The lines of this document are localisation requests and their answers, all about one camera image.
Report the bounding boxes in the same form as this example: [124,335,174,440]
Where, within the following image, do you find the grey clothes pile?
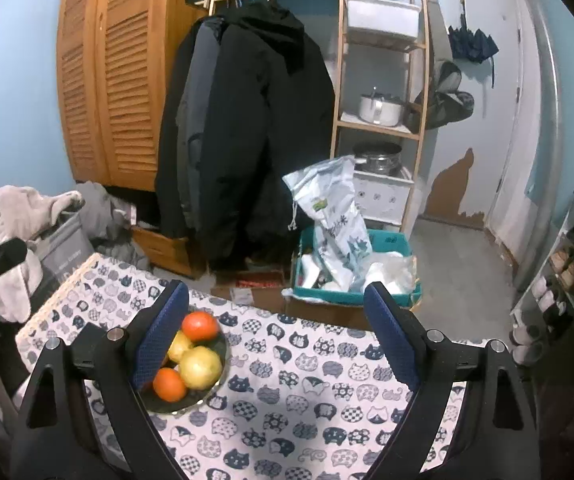
[0,181,150,324]

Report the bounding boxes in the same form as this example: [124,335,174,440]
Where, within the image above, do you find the brown cardboard box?
[210,270,287,313]

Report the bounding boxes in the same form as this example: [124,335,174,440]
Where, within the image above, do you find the steel pot on shelf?
[353,142,402,177]

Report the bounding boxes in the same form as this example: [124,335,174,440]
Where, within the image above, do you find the green apple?
[167,330,194,364]

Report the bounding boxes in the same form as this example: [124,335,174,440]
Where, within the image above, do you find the white rice bag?
[283,155,372,274]

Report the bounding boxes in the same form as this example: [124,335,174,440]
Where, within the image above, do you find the wooden drawer box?
[130,226,207,280]

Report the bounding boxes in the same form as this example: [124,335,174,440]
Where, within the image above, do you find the wooden shelf rack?
[329,0,432,234]

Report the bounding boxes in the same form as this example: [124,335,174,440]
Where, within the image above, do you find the teal cardboard box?
[289,228,423,308]

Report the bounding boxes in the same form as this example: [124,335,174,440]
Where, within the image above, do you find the clear plastic bag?
[364,252,419,295]

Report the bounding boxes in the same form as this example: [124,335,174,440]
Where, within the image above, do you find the metal shoe rack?
[510,198,574,366]

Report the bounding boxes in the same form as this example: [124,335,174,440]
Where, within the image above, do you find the dark folded umbrella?
[448,27,500,84]

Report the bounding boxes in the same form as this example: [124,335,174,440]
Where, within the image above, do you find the white pot on shelf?
[359,87,406,127]

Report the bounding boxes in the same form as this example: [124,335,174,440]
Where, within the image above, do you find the grey tote bag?
[31,212,94,308]

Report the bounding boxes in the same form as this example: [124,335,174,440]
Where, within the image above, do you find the large yellow pear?
[179,346,223,390]

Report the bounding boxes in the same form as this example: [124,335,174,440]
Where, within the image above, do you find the white patterned storage box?
[353,171,414,228]

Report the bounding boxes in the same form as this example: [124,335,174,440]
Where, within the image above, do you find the wooden louvered wardrobe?
[56,0,206,192]

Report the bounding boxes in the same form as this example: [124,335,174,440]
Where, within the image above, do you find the black hanging coat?
[155,1,335,271]

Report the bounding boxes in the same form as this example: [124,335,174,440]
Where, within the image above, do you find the cat pattern tablecloth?
[16,255,412,479]

